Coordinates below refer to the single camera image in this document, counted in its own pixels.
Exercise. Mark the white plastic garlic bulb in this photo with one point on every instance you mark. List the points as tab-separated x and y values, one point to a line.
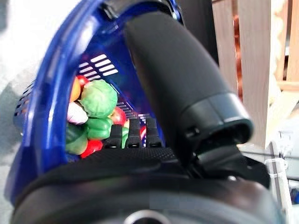
77	114

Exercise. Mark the small green plastic cabbage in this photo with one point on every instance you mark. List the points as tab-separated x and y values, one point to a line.
98	99

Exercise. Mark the small green bell pepper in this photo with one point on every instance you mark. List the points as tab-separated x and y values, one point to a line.
125	137
99	128

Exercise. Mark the large wooden display shelf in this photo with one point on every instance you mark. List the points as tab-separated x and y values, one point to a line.
252	58

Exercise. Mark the dark green plastic vegetable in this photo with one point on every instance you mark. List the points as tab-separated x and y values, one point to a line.
76	137

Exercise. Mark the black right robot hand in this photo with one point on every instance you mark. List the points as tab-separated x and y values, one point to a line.
187	93

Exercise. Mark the red toy apple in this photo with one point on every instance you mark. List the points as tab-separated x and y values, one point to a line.
118	115

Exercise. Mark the blue plastic shopping basket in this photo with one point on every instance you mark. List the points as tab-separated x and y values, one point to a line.
53	93

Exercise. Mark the tiny red plastic vegetable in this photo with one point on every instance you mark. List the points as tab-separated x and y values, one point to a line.
83	80

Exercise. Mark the red plastic tomato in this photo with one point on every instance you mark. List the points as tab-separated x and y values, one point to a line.
91	148

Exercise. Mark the small orange plastic fruit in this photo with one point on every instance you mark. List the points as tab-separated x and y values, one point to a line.
74	89

